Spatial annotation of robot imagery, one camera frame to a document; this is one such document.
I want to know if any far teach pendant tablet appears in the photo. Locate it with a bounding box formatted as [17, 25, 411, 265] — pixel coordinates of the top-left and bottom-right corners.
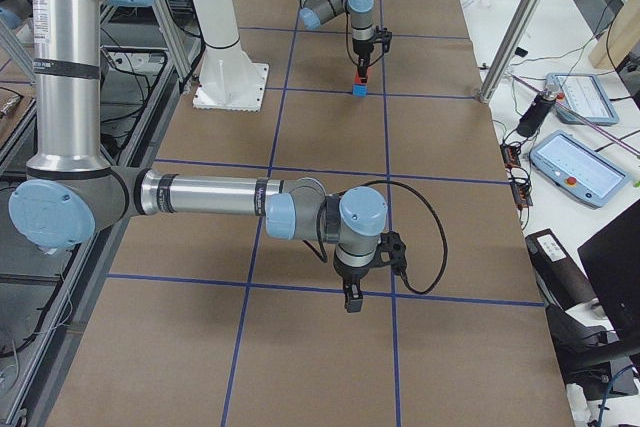
[546, 73, 619, 126]

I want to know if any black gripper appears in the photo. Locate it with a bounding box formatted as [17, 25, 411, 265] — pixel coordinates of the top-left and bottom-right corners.
[352, 38, 374, 78]
[333, 257, 370, 313]

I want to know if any orange electronics board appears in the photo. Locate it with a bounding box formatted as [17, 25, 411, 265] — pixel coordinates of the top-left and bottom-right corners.
[500, 143, 533, 211]

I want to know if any blue wooden cube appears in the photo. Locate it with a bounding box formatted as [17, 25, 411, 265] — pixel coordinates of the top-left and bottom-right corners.
[352, 83, 368, 98]

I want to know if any teach pendant tablet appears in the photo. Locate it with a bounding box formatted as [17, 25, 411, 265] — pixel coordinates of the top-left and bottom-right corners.
[546, 73, 619, 126]
[529, 130, 630, 208]

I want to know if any black water bottle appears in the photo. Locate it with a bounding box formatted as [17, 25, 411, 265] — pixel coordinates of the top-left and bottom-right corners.
[516, 90, 557, 138]

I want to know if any black camera cable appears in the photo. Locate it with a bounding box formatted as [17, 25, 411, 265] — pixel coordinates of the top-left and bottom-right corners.
[359, 180, 449, 295]

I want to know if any near teach pendant tablet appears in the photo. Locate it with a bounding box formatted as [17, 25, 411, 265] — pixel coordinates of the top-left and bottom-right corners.
[529, 130, 630, 208]

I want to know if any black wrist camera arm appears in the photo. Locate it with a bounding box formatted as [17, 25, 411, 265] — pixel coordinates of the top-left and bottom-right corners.
[372, 26, 393, 55]
[372, 231, 407, 276]

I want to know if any red wooden cube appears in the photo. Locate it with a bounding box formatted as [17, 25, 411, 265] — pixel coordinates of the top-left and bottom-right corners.
[354, 73, 368, 86]

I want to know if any black computer monitor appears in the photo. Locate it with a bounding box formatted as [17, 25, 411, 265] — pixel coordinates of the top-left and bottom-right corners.
[578, 209, 639, 336]

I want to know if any aluminium frame post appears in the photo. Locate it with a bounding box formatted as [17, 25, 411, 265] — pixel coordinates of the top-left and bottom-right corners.
[477, 0, 541, 104]

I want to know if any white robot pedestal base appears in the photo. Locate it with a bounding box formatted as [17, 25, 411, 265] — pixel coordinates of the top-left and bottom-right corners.
[193, 0, 269, 112]

